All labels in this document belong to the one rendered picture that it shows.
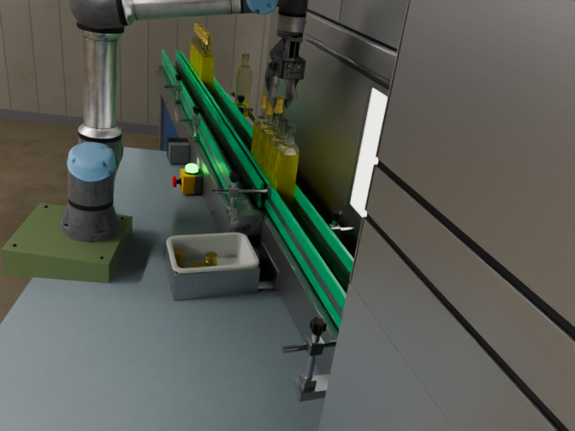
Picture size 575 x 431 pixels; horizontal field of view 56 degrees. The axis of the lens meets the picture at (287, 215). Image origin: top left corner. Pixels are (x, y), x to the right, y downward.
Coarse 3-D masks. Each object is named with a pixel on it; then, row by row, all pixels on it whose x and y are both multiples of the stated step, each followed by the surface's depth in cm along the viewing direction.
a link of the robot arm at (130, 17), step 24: (72, 0) 124; (96, 0) 121; (120, 0) 121; (144, 0) 122; (168, 0) 123; (192, 0) 124; (216, 0) 124; (240, 0) 125; (264, 0) 124; (96, 24) 125; (120, 24) 125
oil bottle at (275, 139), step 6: (270, 138) 156; (276, 138) 154; (282, 138) 154; (270, 144) 156; (276, 144) 153; (270, 150) 156; (270, 156) 156; (270, 162) 157; (270, 168) 157; (270, 174) 157; (270, 180) 158
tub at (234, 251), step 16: (176, 240) 147; (192, 240) 149; (208, 240) 150; (224, 240) 152; (240, 240) 153; (192, 256) 151; (224, 256) 154; (240, 256) 153; (256, 256) 143; (176, 272) 136; (192, 272) 134
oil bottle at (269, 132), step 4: (268, 128) 160; (272, 128) 159; (268, 132) 159; (272, 132) 158; (276, 132) 158; (264, 136) 161; (268, 136) 159; (264, 140) 162; (268, 140) 159; (264, 144) 162; (268, 144) 159; (264, 148) 162; (268, 148) 159; (264, 152) 162; (264, 156) 162; (264, 160) 162; (264, 164) 163; (264, 168) 163; (264, 172) 163
